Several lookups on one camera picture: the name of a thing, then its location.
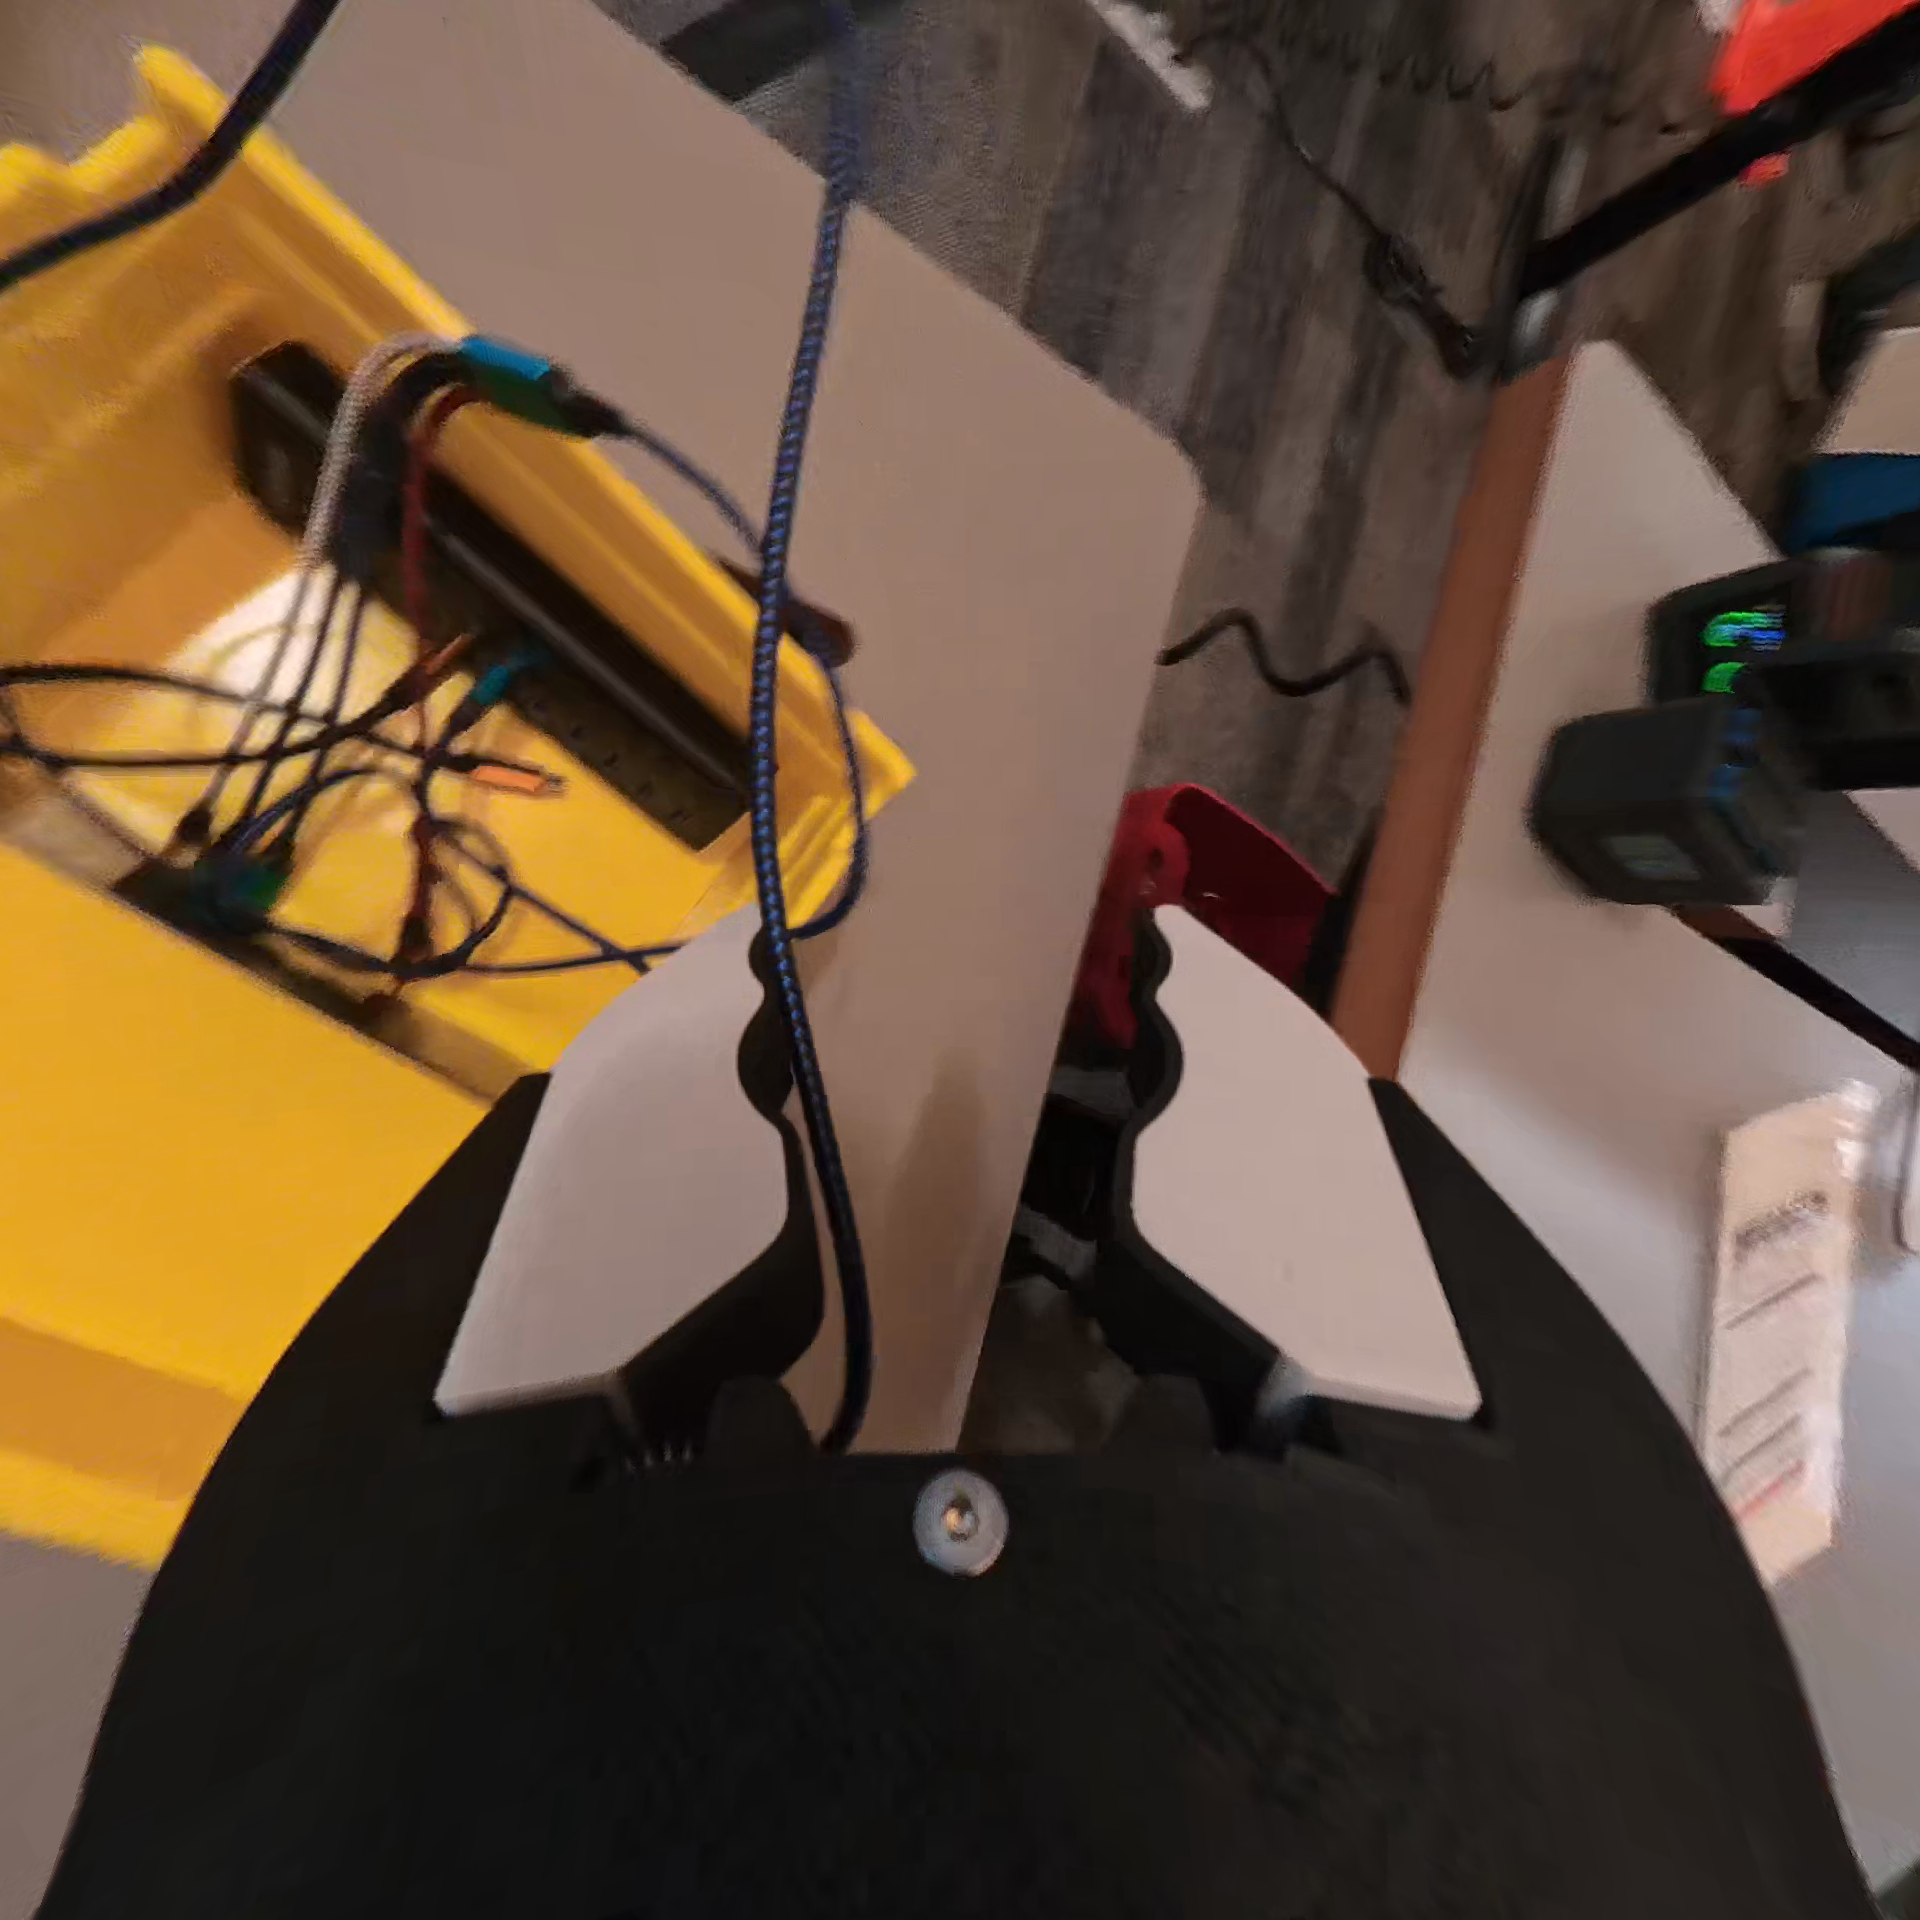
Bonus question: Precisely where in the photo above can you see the large black USB hub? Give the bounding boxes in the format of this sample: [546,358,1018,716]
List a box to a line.
[112,840,505,1059]

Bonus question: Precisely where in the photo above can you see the orange traffic cone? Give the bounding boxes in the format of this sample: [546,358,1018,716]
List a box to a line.
[1710,0,1920,190]

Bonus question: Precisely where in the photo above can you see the blue plastic crate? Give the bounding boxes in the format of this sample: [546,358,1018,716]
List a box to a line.
[1776,450,1920,558]

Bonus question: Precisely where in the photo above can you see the blue multi-head usb cable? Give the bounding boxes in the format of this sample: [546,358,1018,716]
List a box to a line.
[0,0,880,1453]

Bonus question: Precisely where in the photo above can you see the yellow plastic bin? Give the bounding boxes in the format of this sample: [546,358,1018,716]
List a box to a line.
[0,43,918,1570]

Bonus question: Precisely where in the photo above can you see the black floor cable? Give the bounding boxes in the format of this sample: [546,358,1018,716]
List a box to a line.
[1154,606,1413,708]

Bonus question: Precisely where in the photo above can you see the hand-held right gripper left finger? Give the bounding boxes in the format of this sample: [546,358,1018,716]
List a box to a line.
[435,905,831,1449]

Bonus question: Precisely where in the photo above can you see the long paper strip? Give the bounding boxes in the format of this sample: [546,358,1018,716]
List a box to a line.
[1695,1080,1884,1584]

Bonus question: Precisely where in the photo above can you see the orange plug black usb cable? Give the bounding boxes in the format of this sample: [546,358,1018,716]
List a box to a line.
[0,660,572,961]

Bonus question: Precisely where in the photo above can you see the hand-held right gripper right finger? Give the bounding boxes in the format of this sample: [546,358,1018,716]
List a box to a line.
[1095,904,1489,1458]

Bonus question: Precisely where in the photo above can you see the black multi-port usb hub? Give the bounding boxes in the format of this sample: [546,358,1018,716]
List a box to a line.
[228,342,761,857]

